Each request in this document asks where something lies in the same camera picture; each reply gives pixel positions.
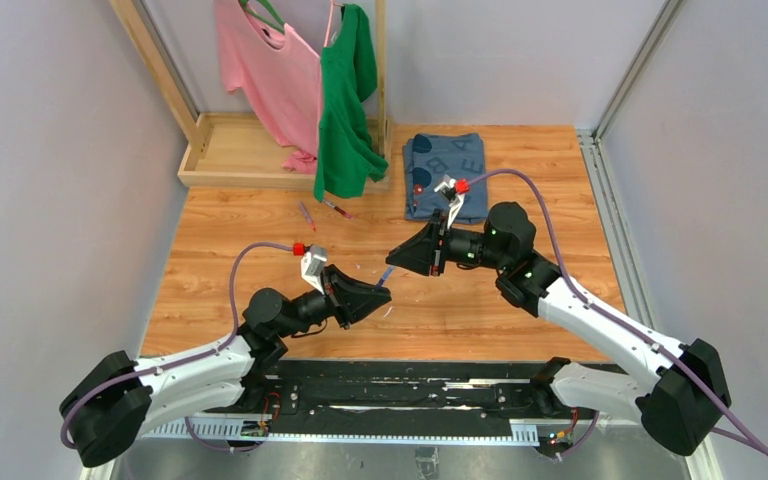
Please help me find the folded blue t-shirt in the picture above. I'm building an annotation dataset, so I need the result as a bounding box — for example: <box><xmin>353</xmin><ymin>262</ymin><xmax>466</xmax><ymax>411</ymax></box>
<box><xmin>402</xmin><ymin>133</ymin><xmax>486</xmax><ymax>221</ymax></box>

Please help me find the pink t-shirt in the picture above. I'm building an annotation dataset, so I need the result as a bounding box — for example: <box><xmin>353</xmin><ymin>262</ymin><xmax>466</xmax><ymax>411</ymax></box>
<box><xmin>213</xmin><ymin>1</ymin><xmax>323</xmax><ymax>175</ymax></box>

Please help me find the red pen near rack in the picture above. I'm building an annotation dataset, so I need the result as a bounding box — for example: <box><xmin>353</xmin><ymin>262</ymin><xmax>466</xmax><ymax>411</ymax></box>
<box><xmin>321</xmin><ymin>198</ymin><xmax>353</xmax><ymax>219</ymax></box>

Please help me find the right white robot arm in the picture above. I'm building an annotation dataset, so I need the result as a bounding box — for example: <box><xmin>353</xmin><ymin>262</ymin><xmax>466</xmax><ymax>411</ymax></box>
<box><xmin>386</xmin><ymin>202</ymin><xmax>731</xmax><ymax>456</ymax></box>

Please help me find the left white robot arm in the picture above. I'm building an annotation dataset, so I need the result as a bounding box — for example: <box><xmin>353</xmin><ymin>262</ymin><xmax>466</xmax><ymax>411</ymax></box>
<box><xmin>59</xmin><ymin>265</ymin><xmax>392</xmax><ymax>468</ymax></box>

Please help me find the green clothes hanger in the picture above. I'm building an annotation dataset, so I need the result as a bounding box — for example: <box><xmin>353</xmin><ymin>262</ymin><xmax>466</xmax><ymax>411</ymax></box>
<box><xmin>238</xmin><ymin>0</ymin><xmax>285</xmax><ymax>34</ymax></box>

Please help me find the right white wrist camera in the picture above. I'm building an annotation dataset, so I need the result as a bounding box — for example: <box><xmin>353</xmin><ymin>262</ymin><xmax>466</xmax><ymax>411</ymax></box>
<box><xmin>434</xmin><ymin>175</ymin><xmax>470</xmax><ymax>229</ymax></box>

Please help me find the purple pen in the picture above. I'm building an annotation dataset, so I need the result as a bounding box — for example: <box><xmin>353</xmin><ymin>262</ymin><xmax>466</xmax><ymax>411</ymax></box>
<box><xmin>298</xmin><ymin>201</ymin><xmax>317</xmax><ymax>232</ymax></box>
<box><xmin>376</xmin><ymin>266</ymin><xmax>394</xmax><ymax>287</ymax></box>

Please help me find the aluminium frame rail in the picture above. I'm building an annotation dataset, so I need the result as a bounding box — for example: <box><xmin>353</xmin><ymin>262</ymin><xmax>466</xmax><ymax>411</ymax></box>
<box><xmin>79</xmin><ymin>370</ymin><xmax>717</xmax><ymax>480</ymax></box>

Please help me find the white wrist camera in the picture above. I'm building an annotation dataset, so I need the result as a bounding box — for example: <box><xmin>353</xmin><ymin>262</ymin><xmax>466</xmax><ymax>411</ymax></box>
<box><xmin>434</xmin><ymin>175</ymin><xmax>470</xmax><ymax>229</ymax></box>
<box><xmin>300</xmin><ymin>245</ymin><xmax>328</xmax><ymax>294</ymax></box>

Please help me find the wooden clothes rack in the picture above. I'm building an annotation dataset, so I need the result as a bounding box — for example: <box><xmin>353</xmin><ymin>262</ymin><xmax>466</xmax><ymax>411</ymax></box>
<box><xmin>113</xmin><ymin>1</ymin><xmax>391</xmax><ymax>194</ymax></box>

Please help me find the green t-shirt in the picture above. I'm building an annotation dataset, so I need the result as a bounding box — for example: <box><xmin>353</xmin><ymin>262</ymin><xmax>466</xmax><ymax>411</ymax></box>
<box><xmin>313</xmin><ymin>4</ymin><xmax>389</xmax><ymax>202</ymax></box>

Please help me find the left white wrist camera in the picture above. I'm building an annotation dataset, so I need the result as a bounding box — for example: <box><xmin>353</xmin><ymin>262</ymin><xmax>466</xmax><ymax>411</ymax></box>
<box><xmin>300</xmin><ymin>245</ymin><xmax>328</xmax><ymax>294</ymax></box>

